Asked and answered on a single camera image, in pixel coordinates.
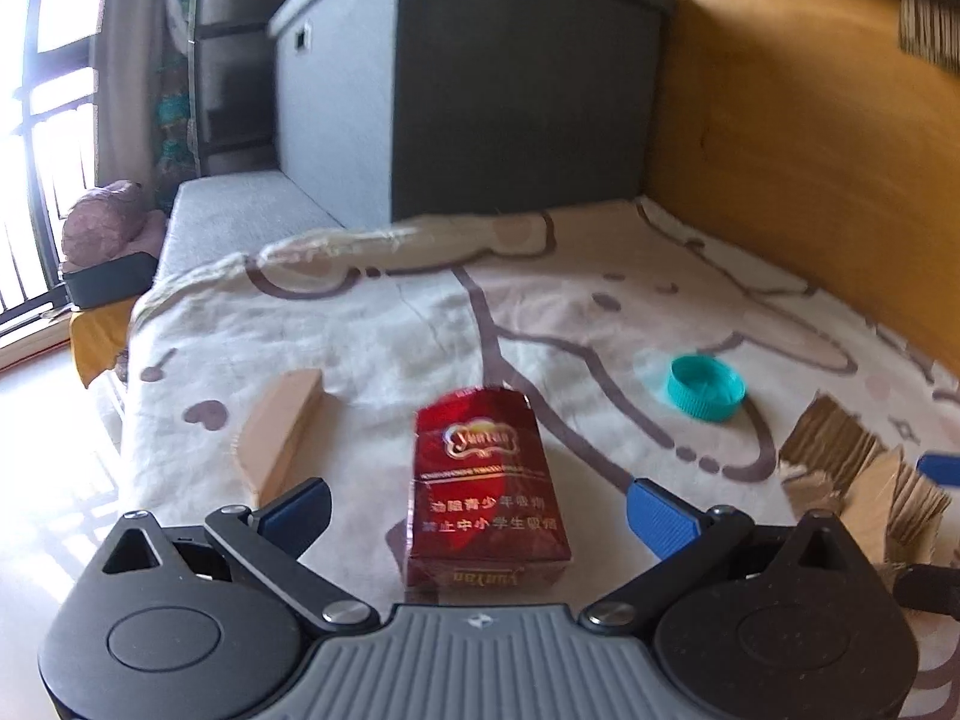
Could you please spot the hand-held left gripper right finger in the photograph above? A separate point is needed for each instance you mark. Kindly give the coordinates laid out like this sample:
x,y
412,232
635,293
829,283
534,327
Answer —
x,y
660,517

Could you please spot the grey fabric storage box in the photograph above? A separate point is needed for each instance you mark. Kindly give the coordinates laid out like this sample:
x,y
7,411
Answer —
x,y
487,90

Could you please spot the pink plush toy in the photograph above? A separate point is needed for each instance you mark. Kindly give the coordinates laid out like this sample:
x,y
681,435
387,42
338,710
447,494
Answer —
x,y
105,217

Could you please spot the teal bottle cap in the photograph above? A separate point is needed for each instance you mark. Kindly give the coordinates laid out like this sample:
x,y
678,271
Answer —
x,y
705,391

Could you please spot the torn corrugated cardboard piece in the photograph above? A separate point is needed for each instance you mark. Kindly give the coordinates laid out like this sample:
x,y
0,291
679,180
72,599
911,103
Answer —
x,y
825,442
900,510

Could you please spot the wooden block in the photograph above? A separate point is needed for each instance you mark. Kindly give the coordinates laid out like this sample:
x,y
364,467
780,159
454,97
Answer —
x,y
277,427

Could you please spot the white green package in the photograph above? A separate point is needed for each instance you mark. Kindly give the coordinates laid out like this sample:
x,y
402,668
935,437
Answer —
x,y
182,11

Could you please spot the black shelf unit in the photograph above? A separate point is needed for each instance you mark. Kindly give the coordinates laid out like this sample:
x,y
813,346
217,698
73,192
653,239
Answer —
x,y
232,90

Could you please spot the cartoon printed bed sheet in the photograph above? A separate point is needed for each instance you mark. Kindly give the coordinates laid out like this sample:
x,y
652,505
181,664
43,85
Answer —
x,y
562,300

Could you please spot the beige curtain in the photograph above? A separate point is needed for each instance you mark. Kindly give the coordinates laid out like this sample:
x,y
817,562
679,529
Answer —
x,y
127,90

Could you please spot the grey mattress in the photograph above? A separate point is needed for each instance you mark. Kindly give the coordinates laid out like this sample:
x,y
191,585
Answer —
x,y
240,202

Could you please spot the teal patterned bag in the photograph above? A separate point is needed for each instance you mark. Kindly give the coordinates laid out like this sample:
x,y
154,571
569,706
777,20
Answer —
x,y
176,135

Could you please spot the black window railing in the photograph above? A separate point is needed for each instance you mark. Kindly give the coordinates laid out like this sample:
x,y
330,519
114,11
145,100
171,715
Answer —
x,y
15,319

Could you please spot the red cigarette pack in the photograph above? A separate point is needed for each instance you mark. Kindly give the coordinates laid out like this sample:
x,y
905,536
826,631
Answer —
x,y
480,495

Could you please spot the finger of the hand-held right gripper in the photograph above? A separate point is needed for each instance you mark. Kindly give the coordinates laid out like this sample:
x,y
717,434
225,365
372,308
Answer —
x,y
943,469
934,589

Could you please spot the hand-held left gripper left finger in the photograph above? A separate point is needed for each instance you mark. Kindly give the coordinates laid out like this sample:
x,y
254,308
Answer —
x,y
300,514

